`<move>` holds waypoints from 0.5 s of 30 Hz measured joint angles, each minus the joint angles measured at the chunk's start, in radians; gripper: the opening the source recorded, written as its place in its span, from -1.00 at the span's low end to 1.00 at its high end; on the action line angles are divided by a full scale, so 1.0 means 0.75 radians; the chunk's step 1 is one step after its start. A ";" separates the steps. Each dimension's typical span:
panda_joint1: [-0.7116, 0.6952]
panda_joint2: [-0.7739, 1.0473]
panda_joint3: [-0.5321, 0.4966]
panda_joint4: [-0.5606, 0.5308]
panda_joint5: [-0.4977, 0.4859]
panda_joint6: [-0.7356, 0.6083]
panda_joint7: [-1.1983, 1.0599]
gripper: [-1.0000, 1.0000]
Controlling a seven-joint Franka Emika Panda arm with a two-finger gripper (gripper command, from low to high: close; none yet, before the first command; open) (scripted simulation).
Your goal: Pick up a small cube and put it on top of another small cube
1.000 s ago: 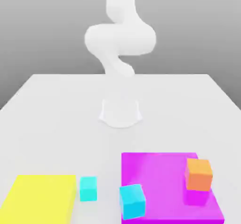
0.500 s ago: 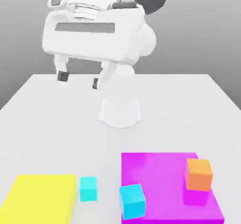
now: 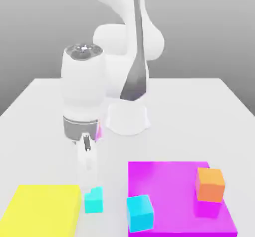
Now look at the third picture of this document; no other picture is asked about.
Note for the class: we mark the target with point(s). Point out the small orange cube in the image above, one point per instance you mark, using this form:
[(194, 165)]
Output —
[(210, 185)]

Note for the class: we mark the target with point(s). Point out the large magenta box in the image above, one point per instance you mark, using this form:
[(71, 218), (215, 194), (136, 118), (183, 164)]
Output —
[(173, 183)]

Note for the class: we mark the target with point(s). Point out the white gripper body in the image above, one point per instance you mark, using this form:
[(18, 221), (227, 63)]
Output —
[(87, 167)]

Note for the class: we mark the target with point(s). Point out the small teal cube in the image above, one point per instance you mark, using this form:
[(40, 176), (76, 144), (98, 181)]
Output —
[(93, 202)]

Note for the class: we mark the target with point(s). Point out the small cyan cube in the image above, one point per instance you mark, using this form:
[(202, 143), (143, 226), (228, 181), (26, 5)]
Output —
[(140, 214)]

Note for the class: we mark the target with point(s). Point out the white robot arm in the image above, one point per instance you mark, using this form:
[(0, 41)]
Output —
[(81, 85)]

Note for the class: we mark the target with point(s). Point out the large yellow box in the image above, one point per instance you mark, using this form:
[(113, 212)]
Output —
[(39, 211)]

